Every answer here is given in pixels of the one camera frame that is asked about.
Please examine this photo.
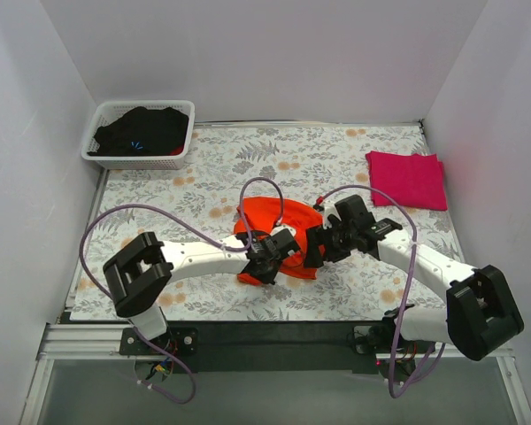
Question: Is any aluminium frame rail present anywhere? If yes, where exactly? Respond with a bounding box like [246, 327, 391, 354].
[37, 324, 127, 360]

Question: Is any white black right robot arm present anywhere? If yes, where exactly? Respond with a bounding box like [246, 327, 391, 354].
[304, 195, 525, 361]

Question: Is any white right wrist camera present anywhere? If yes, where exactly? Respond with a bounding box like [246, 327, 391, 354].
[312, 197, 340, 227]

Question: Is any white plastic laundry basket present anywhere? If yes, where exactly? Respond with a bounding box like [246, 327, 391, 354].
[81, 100, 196, 170]

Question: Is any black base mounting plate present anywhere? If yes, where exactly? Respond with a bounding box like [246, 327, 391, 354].
[119, 320, 419, 375]

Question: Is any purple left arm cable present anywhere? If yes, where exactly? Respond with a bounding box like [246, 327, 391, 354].
[80, 176, 285, 405]

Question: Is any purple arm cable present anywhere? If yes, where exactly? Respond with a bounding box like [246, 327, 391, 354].
[80, 176, 285, 405]
[316, 184, 446, 398]

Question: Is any black t shirt in basket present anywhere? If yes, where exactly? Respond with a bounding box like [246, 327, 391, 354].
[88, 106, 189, 157]

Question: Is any folded magenta t shirt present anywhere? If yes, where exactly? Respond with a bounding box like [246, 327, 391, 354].
[366, 151, 448, 211]

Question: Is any orange t shirt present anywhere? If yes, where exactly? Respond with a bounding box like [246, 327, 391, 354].
[234, 197, 322, 281]

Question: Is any floral patterned table mat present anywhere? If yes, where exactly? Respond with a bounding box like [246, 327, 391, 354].
[67, 125, 443, 321]

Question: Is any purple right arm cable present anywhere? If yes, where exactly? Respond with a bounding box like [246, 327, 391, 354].
[316, 184, 446, 398]

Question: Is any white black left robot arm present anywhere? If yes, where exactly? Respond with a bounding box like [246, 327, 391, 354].
[103, 225, 300, 341]

